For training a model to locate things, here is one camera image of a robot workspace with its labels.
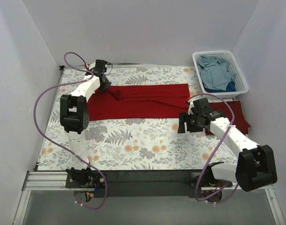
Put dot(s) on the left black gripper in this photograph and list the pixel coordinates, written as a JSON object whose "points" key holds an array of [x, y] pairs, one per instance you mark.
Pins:
{"points": [[104, 82]]}

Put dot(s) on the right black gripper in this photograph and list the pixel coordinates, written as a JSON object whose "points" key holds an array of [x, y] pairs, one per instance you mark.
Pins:
{"points": [[186, 122]]}

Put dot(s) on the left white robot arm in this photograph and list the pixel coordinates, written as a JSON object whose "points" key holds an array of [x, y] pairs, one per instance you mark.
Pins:
{"points": [[74, 117]]}

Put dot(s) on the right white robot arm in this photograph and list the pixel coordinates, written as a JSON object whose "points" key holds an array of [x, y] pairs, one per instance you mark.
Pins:
{"points": [[255, 167]]}

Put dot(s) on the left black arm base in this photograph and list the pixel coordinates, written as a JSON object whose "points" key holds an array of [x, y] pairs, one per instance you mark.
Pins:
{"points": [[87, 181]]}

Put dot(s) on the floral patterned table mat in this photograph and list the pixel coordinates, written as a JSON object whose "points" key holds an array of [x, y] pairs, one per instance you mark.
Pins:
{"points": [[144, 144]]}

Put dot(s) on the light blue t shirt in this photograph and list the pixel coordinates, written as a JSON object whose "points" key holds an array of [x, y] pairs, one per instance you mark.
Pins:
{"points": [[214, 72]]}

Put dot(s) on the dark blue t shirt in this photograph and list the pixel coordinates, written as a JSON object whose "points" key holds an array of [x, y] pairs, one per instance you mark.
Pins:
{"points": [[230, 88]]}

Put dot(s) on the folded dark red t shirt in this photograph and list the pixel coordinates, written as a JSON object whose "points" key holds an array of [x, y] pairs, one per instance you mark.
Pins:
{"points": [[240, 122]]}

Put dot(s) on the white plastic basket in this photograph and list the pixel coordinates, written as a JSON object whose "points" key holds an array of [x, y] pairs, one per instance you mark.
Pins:
{"points": [[241, 86]]}

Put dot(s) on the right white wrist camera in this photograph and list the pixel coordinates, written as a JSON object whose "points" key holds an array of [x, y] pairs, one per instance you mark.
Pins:
{"points": [[191, 108]]}

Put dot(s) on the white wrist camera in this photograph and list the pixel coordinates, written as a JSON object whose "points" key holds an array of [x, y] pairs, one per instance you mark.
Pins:
{"points": [[91, 66], [191, 108]]}

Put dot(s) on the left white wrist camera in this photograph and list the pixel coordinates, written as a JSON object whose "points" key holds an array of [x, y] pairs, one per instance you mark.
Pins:
{"points": [[91, 66]]}

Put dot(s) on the aluminium frame rail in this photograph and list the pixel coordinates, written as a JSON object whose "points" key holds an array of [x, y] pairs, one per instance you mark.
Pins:
{"points": [[54, 180]]}

